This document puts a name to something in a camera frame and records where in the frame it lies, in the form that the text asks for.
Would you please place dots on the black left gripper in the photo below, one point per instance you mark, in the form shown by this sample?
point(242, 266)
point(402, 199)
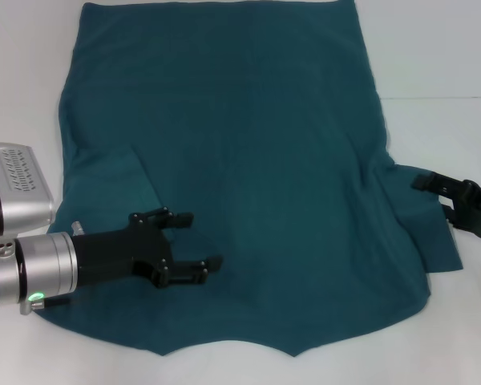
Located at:
point(116, 252)

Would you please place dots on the teal blue shirt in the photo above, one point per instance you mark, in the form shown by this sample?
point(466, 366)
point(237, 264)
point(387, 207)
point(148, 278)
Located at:
point(264, 140)

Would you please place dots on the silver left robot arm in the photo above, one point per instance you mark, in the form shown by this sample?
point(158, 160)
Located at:
point(44, 264)

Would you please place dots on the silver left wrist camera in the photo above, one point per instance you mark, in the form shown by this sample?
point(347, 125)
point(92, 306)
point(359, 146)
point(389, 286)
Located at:
point(24, 188)

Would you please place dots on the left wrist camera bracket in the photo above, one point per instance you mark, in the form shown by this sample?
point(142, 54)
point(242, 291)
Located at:
point(4, 250)

